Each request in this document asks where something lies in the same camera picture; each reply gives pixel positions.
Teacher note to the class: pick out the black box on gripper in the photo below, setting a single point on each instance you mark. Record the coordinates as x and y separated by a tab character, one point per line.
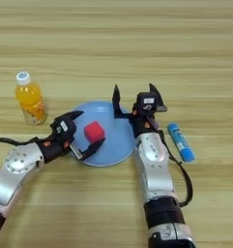
63	127
148	101

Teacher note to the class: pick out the blue round plate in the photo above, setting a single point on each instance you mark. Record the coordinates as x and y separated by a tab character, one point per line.
119	142

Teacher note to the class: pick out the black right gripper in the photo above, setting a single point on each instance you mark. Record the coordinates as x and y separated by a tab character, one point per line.
143	124

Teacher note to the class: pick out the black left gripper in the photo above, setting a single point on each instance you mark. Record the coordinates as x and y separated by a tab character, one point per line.
55	148

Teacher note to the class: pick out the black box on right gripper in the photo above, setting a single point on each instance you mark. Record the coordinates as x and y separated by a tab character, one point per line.
148	101

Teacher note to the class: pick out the red cube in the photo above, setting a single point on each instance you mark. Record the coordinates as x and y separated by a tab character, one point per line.
94	132

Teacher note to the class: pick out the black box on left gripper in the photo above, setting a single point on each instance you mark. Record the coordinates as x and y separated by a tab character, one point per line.
63	127

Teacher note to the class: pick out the blue glue stick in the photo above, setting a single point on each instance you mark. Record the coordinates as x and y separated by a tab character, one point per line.
181	142

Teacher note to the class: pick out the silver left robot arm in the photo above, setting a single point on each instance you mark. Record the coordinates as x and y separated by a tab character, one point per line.
14	171

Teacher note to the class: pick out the orange juice bottle white cap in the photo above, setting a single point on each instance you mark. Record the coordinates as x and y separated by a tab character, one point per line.
31	103

